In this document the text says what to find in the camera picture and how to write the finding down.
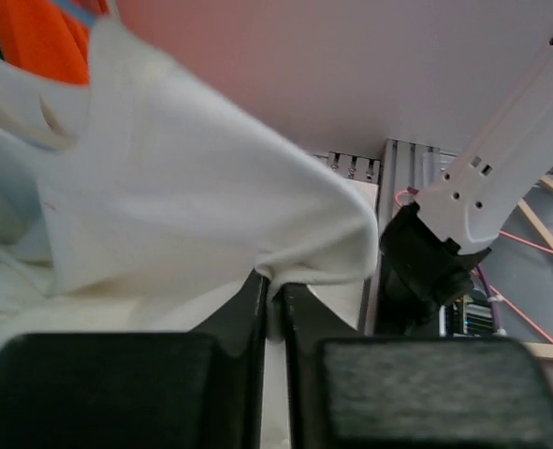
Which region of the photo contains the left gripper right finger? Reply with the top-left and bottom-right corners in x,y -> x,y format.
280,284 -> 553,448

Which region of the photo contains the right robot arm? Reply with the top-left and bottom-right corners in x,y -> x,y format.
374,34 -> 553,336

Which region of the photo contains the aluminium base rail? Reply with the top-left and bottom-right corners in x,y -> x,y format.
311,139 -> 456,335

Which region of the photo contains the white t shirt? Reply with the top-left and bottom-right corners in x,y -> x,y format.
0,19 -> 378,349

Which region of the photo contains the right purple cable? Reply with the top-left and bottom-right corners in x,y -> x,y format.
474,266 -> 504,336

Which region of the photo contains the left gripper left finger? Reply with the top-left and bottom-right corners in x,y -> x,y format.
0,273 -> 265,448

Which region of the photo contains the orange t shirt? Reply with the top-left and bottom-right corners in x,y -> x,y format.
0,1 -> 90,86

